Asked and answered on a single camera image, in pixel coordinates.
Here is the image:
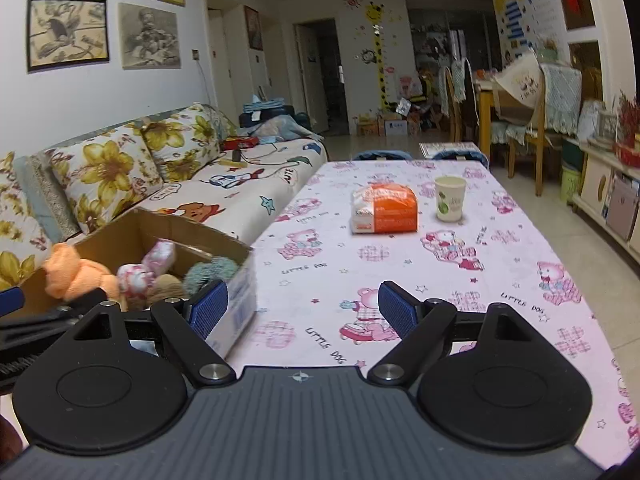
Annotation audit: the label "cream low cabinet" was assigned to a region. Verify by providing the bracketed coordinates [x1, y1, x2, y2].
[572, 137, 640, 256]

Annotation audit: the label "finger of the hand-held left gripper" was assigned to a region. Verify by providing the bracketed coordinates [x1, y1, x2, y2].
[0, 286, 108, 333]

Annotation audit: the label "red berry branches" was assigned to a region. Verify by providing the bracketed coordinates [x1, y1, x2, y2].
[617, 90, 640, 148]

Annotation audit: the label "teal fuzzy cloth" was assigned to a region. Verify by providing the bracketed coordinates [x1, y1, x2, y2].
[184, 257, 238, 296]

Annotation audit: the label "floral sofa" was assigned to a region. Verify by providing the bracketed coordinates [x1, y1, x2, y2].
[0, 102, 331, 291]

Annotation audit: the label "wooden chair with lace cover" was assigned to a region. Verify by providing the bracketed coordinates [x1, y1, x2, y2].
[507, 62, 583, 198]

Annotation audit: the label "orange tissue pack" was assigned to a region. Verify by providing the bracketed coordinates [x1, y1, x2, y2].
[349, 182, 419, 235]

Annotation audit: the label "brown knit cloth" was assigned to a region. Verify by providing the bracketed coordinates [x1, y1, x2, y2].
[147, 275, 188, 306]

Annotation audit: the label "white paper cup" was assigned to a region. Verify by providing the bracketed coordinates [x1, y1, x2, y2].
[434, 175, 467, 222]

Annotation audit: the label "red packet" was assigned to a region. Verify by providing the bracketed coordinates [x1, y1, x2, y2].
[221, 136, 261, 152]

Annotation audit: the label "white cloth tote bag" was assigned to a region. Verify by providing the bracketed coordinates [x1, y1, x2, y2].
[492, 50, 546, 126]

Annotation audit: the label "cardboard box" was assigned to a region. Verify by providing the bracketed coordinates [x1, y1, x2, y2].
[15, 207, 257, 358]

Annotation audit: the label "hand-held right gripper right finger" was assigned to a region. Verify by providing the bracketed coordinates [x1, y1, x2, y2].
[367, 281, 546, 389]

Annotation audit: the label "wooden chair with draped cloth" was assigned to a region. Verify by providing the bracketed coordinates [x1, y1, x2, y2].
[440, 57, 478, 143]

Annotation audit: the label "black framed cartoon drawing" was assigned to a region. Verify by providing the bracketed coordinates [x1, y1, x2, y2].
[26, 0, 110, 73]

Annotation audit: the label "black bag with folded cloths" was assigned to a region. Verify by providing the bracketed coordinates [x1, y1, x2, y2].
[239, 105, 296, 131]

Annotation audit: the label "pink printed tablecloth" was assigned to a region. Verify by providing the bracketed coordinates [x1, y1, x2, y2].
[222, 159, 640, 466]

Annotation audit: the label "floral sofa cushion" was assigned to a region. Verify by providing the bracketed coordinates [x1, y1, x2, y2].
[140, 105, 223, 183]
[30, 122, 163, 238]

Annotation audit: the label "giraffe height chart sticker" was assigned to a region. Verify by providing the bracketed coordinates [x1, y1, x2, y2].
[364, 2, 396, 111]

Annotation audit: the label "grey pencil drawing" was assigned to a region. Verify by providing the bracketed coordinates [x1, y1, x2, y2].
[117, 2, 182, 70]

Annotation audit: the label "blue paper wall decoration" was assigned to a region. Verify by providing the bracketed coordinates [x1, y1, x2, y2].
[492, 0, 531, 48]

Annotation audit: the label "blue cushioned stool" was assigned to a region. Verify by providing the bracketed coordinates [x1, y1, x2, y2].
[354, 149, 413, 162]
[419, 141, 490, 168]

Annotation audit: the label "pink white patterned plush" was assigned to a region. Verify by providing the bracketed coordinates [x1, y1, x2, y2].
[116, 240, 177, 311]

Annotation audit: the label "wooden dining table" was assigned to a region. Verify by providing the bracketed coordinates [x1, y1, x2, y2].
[472, 77, 511, 171]

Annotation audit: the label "dark portrait picture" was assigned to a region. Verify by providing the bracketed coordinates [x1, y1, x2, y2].
[243, 5, 264, 52]

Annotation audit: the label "orange plush toy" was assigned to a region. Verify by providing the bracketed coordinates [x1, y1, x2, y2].
[41, 242, 123, 311]

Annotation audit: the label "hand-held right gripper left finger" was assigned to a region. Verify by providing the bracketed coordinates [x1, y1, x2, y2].
[65, 280, 238, 389]

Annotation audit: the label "green waste bin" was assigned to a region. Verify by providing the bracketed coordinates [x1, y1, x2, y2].
[560, 166, 583, 206]

